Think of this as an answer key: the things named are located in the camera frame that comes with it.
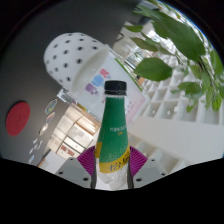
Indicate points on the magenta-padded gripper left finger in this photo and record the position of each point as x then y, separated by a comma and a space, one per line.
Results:
75, 171

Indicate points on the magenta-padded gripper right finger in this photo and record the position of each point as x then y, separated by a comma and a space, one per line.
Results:
148, 171

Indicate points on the clear acrylic sign stand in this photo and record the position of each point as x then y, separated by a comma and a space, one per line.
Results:
133, 100

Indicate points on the white black-dotted cup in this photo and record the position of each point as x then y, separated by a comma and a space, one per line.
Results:
66, 56

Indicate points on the round pale sticker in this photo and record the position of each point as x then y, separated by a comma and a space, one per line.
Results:
50, 117

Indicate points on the green-labelled clear drink bottle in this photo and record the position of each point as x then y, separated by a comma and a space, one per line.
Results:
112, 133

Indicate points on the flat round red coaster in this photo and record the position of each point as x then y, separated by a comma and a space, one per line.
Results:
17, 118

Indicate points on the small blue card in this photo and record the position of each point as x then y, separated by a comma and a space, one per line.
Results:
31, 159

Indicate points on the green potted plant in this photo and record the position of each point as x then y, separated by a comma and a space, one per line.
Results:
153, 69

